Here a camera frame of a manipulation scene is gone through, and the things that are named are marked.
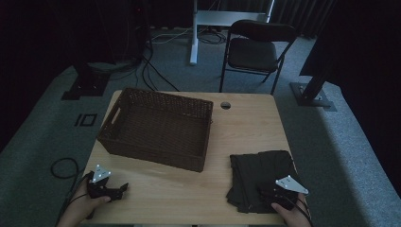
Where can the white metal desk frame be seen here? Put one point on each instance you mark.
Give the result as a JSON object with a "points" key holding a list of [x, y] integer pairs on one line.
{"points": [[220, 17]]}

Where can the person's left hand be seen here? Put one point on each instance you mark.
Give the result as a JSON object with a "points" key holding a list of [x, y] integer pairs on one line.
{"points": [[83, 206]]}

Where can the person's right hand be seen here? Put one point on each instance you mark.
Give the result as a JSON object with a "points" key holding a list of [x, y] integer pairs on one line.
{"points": [[296, 216]]}

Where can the brown wicker basket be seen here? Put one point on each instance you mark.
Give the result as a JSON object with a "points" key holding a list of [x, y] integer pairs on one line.
{"points": [[157, 132]]}

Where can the dark curtain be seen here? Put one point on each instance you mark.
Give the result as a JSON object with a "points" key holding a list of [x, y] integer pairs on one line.
{"points": [[302, 14]]}

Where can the dark cloth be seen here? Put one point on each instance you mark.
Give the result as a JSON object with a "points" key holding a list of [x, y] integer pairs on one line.
{"points": [[252, 173]]}

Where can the black slanted stand with base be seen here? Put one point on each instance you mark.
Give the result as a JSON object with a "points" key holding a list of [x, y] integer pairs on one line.
{"points": [[310, 96]]}

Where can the black stand with base plate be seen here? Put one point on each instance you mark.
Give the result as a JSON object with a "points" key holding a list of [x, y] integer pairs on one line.
{"points": [[86, 85]]}

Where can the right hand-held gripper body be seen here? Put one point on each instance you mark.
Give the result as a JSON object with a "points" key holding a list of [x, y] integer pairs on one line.
{"points": [[288, 186]]}

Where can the black folding chair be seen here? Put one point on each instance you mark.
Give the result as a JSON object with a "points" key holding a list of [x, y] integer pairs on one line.
{"points": [[252, 53]]}

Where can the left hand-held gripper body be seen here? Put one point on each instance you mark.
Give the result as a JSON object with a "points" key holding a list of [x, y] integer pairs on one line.
{"points": [[99, 176]]}

